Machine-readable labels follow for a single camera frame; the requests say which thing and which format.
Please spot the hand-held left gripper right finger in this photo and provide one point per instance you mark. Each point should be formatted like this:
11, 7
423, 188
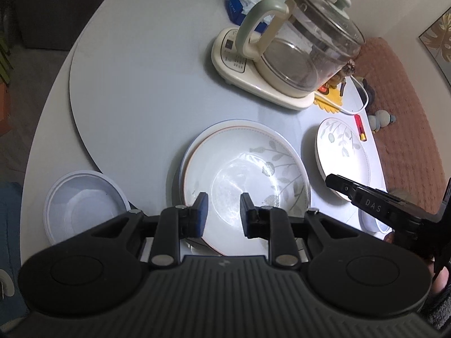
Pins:
245, 214

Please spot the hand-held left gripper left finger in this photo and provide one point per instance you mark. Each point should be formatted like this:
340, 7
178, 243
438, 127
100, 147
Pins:
201, 214

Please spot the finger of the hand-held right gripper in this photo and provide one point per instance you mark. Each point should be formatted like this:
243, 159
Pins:
340, 185

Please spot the small leaf pattern plate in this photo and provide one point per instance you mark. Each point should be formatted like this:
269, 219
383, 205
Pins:
338, 148

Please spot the large leaf pattern plate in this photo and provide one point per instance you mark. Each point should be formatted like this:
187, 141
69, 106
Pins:
239, 169

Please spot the large white bowl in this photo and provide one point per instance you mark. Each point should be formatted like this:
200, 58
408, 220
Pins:
84, 204

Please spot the person's right forearm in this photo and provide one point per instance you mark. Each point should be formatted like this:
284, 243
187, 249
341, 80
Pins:
440, 317

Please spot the person's right hand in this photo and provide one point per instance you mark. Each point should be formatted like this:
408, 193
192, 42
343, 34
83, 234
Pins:
440, 281

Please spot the small white bowl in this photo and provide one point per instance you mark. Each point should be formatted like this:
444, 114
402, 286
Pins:
370, 222

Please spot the red lighter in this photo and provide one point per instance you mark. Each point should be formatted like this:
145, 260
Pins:
360, 126

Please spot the blue white plush toy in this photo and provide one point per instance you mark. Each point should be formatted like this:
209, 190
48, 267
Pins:
380, 118

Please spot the yellow sunflower coaster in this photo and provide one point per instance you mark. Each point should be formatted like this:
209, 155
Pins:
331, 100

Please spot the pink sofa blanket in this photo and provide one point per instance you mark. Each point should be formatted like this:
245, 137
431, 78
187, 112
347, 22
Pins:
405, 112

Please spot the brown dog figurine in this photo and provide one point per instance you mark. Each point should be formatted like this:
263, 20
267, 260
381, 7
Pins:
343, 74

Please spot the round grey turntable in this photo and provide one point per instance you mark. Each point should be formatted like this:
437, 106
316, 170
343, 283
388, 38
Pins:
141, 95

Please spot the glass kettle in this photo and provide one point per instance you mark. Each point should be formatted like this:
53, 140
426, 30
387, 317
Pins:
299, 52

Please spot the cream kettle base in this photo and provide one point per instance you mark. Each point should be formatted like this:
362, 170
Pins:
232, 60

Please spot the blue tissue pack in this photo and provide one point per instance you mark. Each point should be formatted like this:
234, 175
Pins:
234, 7

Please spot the green stool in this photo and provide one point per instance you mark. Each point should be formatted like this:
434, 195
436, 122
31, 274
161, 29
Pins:
4, 63

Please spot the framed leaf wall picture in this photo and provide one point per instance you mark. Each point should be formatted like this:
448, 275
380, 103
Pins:
438, 42

